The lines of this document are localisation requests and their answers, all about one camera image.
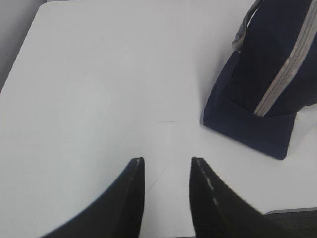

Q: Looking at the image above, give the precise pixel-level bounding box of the navy blue lunch bag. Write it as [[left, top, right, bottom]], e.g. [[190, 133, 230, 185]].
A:
[[203, 0, 317, 160]]

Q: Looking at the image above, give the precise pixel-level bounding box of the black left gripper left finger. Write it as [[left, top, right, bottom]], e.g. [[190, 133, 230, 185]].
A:
[[45, 157, 145, 238]]

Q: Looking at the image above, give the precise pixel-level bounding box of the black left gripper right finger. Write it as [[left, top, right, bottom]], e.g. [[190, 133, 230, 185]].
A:
[[189, 157, 301, 238]]

